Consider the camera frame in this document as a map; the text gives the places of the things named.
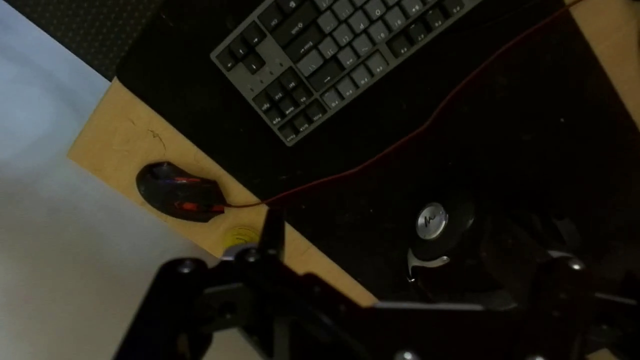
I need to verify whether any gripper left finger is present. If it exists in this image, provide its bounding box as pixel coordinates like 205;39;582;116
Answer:
114;208;368;360

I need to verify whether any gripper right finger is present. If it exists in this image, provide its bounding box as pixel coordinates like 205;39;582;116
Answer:
522;250;640;360

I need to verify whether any black and red computer mouse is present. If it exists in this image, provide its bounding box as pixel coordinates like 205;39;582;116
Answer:
136;161;227;223

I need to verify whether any black headset with silver caps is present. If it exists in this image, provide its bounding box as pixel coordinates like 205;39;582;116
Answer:
402;192;631;307

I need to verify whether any black desk mat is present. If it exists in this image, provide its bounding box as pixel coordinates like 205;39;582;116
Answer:
116;0;640;307

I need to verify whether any grey computer keyboard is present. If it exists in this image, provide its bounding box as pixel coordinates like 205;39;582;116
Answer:
210;0;483;147

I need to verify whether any red cable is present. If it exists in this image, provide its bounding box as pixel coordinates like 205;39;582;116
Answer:
224;0;587;209

